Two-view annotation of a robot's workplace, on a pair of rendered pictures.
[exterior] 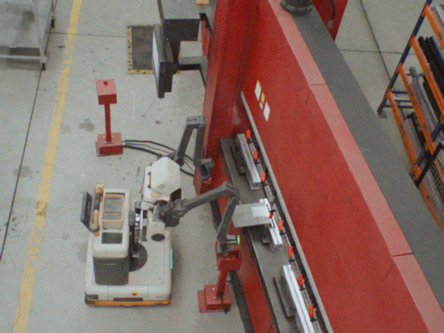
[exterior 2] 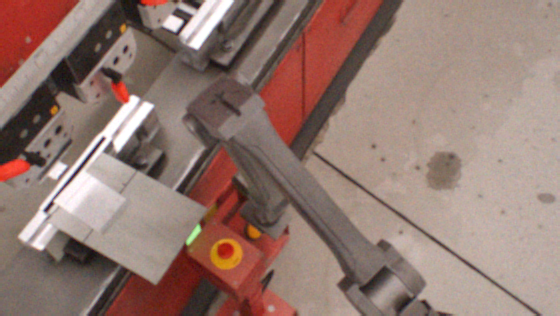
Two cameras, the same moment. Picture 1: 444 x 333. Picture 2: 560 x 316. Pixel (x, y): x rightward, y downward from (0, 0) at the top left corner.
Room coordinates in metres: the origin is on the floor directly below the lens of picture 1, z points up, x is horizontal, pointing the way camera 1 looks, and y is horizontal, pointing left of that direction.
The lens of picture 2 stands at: (2.50, 0.39, 2.29)
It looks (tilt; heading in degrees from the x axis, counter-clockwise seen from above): 63 degrees down; 235
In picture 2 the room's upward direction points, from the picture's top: 4 degrees counter-clockwise
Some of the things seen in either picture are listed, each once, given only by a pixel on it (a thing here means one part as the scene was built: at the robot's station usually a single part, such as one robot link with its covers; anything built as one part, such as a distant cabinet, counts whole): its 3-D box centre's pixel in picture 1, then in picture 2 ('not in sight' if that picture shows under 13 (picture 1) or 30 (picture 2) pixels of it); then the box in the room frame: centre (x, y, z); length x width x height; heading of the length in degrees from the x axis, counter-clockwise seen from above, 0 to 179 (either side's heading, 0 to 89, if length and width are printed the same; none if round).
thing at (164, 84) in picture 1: (162, 61); not in sight; (3.40, 0.59, 1.42); 0.45 x 0.12 x 0.36; 18
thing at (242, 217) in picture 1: (249, 215); (128, 215); (2.43, -0.25, 1.00); 0.26 x 0.18 x 0.01; 112
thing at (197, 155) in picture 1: (199, 142); not in sight; (2.65, 0.19, 1.40); 0.11 x 0.06 x 0.43; 12
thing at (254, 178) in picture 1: (247, 160); not in sight; (3.00, -0.18, 0.92); 0.50 x 0.06 x 0.10; 22
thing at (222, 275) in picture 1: (222, 277); (247, 286); (2.25, -0.15, 0.39); 0.05 x 0.05 x 0.54; 15
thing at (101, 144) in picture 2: (269, 215); (78, 175); (2.46, -0.40, 0.98); 0.20 x 0.03 x 0.03; 22
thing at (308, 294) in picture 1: (313, 291); not in sight; (1.76, -0.67, 1.26); 0.15 x 0.09 x 0.17; 22
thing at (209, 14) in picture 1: (202, 25); not in sight; (3.59, 0.35, 1.66); 0.40 x 0.24 x 0.07; 22
